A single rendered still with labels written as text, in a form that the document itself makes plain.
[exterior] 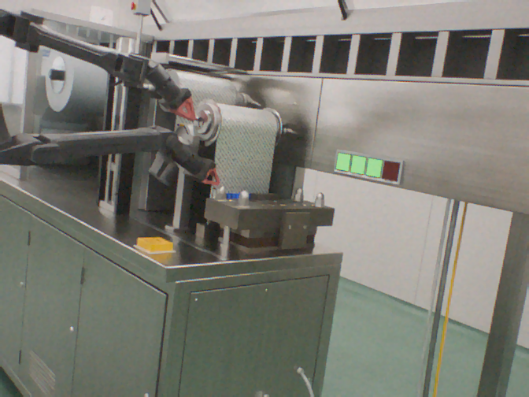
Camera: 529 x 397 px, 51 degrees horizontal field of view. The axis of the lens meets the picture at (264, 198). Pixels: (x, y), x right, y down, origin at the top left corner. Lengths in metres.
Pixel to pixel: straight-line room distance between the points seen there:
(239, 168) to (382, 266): 2.94
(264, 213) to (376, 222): 3.03
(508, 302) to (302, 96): 0.90
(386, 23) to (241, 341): 1.01
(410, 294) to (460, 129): 3.02
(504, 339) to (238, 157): 0.93
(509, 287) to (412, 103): 0.57
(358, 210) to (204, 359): 3.30
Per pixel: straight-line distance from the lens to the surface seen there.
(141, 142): 1.52
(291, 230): 1.68
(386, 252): 4.55
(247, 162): 1.80
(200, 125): 1.76
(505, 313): 1.69
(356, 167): 1.72
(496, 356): 1.72
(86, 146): 1.44
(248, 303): 1.59
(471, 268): 4.18
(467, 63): 1.66
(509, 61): 1.59
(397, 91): 1.67
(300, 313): 1.75
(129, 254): 1.54
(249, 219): 1.58
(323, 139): 1.83
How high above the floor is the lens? 1.28
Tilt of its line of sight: 8 degrees down
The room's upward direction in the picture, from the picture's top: 8 degrees clockwise
